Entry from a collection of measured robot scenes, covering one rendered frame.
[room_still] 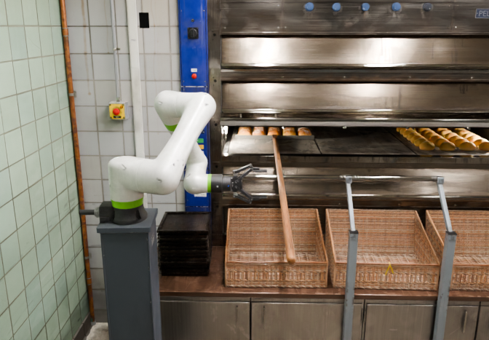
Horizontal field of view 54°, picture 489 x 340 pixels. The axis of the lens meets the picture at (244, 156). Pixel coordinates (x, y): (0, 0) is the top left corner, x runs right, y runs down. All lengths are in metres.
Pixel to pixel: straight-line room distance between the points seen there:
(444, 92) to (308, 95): 0.79
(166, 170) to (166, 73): 1.17
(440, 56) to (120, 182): 1.93
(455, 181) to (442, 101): 0.51
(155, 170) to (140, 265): 0.40
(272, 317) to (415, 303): 0.76
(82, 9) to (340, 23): 1.46
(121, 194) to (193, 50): 1.18
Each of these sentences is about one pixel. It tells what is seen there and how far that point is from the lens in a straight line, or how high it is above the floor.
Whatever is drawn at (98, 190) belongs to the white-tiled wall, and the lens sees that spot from 3.13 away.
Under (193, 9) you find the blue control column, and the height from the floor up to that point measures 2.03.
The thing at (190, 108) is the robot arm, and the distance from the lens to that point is 2.01.
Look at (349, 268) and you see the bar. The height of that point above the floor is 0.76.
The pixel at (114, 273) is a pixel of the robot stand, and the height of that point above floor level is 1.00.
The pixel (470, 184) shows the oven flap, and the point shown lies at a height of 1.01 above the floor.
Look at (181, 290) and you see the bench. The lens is 2.67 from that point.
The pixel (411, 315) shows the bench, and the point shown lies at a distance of 2.82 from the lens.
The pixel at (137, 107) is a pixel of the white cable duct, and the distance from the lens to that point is 2.91.
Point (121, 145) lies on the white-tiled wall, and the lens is 3.01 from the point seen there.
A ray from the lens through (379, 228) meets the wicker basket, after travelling 3.08.
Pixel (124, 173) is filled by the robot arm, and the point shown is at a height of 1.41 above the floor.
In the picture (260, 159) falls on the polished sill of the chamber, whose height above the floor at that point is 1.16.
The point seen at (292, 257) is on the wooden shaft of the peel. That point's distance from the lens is 1.63.
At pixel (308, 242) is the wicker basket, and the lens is 3.03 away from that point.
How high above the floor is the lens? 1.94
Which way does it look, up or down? 15 degrees down
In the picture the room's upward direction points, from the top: straight up
